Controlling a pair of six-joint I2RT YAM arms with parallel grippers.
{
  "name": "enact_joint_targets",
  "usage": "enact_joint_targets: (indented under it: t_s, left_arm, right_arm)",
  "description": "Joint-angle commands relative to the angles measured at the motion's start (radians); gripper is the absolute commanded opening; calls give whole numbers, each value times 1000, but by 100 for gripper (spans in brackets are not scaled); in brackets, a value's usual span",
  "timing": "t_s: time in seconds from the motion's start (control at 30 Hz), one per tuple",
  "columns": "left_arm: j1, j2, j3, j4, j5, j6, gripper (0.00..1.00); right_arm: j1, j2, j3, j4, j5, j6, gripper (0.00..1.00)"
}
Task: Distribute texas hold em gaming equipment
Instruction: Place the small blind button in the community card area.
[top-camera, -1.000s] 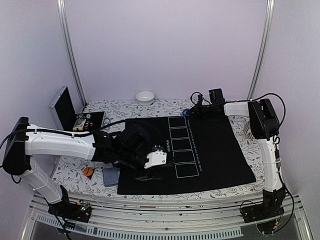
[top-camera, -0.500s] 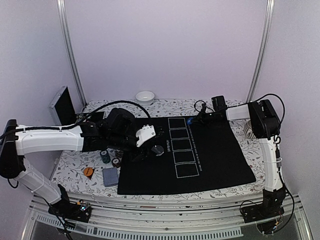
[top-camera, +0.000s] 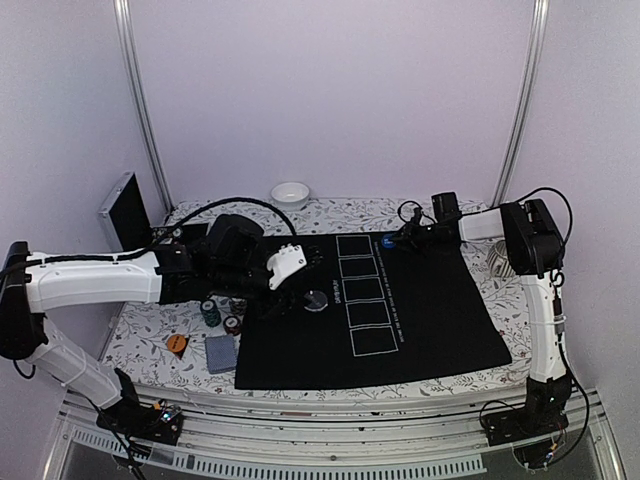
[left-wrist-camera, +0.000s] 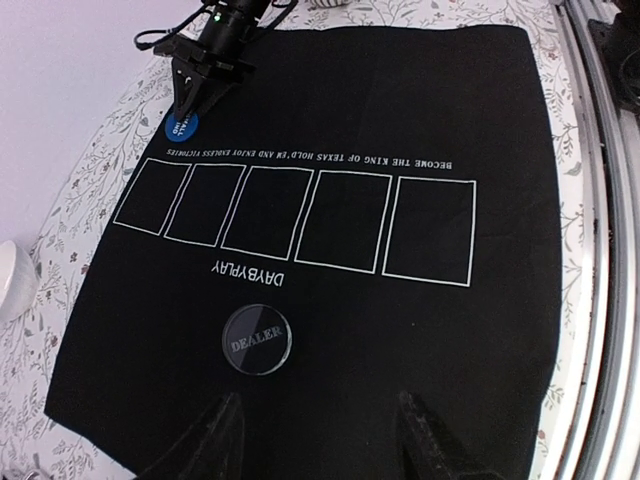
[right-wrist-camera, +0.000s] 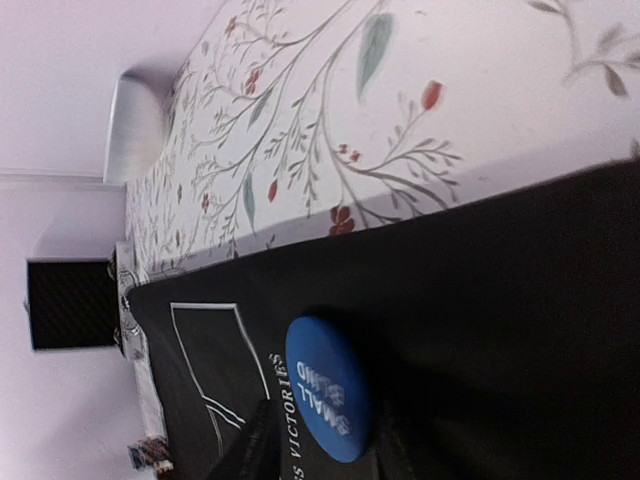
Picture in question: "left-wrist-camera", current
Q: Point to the blue small blind button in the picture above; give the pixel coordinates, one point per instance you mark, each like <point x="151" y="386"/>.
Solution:
<point x="179" y="131"/>

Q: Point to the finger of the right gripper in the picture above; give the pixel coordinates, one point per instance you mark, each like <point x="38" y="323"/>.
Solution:
<point x="182" y="90"/>
<point x="215" y="90"/>

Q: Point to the black poker mat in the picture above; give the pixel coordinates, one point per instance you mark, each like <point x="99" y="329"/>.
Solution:
<point x="393" y="193"/>

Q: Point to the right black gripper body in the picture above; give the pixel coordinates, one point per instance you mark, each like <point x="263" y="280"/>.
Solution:
<point x="208" y="44"/>

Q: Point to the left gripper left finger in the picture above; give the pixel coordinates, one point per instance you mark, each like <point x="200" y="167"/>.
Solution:
<point x="211" y="448"/>

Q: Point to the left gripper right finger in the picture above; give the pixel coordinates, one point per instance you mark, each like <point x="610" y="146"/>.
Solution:
<point x="428" y="450"/>

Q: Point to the clear dealer button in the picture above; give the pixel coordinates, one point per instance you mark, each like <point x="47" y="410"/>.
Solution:
<point x="256" y="340"/>

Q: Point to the white ribbed cup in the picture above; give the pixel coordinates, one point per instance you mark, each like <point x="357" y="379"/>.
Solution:
<point x="326" y="4"/>

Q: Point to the white ceramic bowl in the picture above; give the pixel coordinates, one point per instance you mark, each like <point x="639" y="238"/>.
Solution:
<point x="19" y="281"/>

